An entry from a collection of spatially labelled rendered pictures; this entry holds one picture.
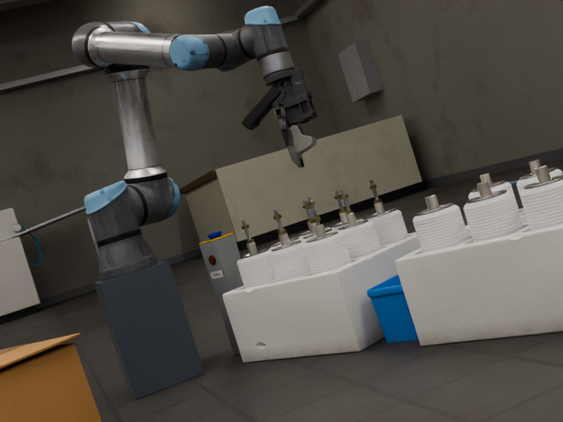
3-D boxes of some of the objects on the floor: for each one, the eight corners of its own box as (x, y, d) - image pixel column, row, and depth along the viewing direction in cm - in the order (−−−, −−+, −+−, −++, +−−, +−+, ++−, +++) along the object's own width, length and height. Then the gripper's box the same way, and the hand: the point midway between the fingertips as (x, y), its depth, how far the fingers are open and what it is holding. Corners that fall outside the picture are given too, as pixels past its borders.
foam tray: (615, 326, 125) (583, 222, 125) (420, 347, 152) (393, 260, 152) (679, 263, 154) (653, 177, 153) (505, 289, 181) (482, 217, 180)
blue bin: (421, 340, 157) (404, 285, 157) (379, 344, 165) (363, 291, 165) (489, 295, 179) (474, 247, 179) (449, 301, 186) (435, 254, 186)
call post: (250, 352, 201) (214, 240, 201) (233, 354, 206) (198, 244, 206) (268, 343, 206) (234, 234, 206) (251, 345, 211) (217, 238, 211)
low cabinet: (426, 189, 759) (402, 114, 758) (237, 252, 695) (211, 170, 694) (358, 203, 915) (339, 141, 914) (200, 256, 851) (178, 189, 850)
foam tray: (360, 352, 164) (335, 271, 163) (242, 362, 191) (220, 295, 191) (452, 296, 191) (431, 228, 191) (338, 313, 219) (319, 253, 218)
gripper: (296, 65, 166) (325, 158, 167) (304, 70, 177) (331, 158, 178) (259, 78, 168) (288, 171, 169) (269, 82, 179) (296, 169, 179)
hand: (296, 162), depth 174 cm, fingers open, 3 cm apart
